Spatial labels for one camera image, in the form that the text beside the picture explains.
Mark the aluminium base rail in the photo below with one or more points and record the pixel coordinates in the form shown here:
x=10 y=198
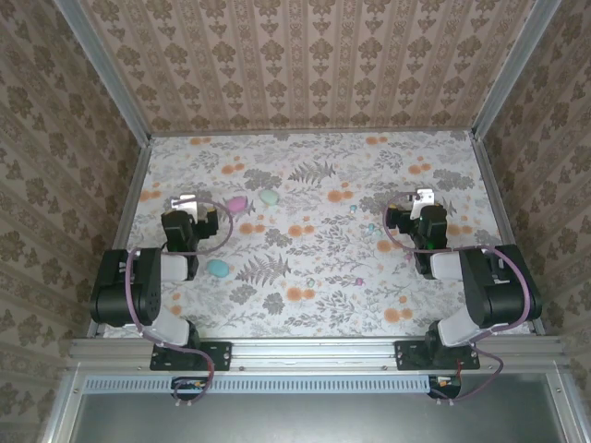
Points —
x=314 y=355

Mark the floral patterned table cover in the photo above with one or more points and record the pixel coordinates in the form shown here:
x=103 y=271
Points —
x=323 y=300

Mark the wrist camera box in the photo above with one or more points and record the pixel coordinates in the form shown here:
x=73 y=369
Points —
x=187 y=201
x=424 y=196

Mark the left aluminium table edge rail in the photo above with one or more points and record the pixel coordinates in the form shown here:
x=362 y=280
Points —
x=124 y=226

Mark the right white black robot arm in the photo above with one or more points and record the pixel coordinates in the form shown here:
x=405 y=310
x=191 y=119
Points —
x=489 y=286

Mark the left aluminium frame post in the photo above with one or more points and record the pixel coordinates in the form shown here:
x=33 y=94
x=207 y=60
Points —
x=106 y=78

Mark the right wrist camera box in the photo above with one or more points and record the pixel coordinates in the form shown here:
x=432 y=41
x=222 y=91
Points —
x=424 y=196

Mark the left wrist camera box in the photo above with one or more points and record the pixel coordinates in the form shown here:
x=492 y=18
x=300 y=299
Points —
x=187 y=201

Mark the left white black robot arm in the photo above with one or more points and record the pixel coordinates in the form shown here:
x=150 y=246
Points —
x=148 y=286

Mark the grey metal panel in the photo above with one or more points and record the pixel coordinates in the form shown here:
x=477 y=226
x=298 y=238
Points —
x=300 y=420

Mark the left black connector box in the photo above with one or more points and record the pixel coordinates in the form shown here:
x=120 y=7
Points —
x=189 y=390

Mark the right black connector box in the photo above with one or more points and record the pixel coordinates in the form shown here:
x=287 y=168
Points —
x=450 y=390

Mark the pink earbud charging case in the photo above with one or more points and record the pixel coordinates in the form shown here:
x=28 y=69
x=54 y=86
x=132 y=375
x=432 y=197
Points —
x=235 y=204

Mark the aluminium frame post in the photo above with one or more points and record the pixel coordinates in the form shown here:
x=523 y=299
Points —
x=106 y=78
x=512 y=69

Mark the aluminium table edge rail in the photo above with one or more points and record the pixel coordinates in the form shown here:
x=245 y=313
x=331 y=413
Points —
x=498 y=207
x=124 y=226

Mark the black connector box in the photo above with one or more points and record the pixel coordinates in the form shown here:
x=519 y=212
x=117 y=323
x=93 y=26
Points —
x=450 y=390
x=189 y=390

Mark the mint green earbud charging case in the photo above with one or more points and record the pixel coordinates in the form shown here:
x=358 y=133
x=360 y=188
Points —
x=268 y=197

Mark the right aluminium frame post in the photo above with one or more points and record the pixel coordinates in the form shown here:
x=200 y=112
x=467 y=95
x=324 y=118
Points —
x=512 y=69

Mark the blue earbud charging case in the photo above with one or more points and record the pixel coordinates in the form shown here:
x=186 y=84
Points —
x=217 y=268

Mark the right aluminium table edge rail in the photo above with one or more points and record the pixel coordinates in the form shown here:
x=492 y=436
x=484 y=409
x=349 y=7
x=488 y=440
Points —
x=498 y=207

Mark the aluminium rear edge rail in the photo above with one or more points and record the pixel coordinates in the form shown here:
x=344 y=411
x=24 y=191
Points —
x=277 y=132

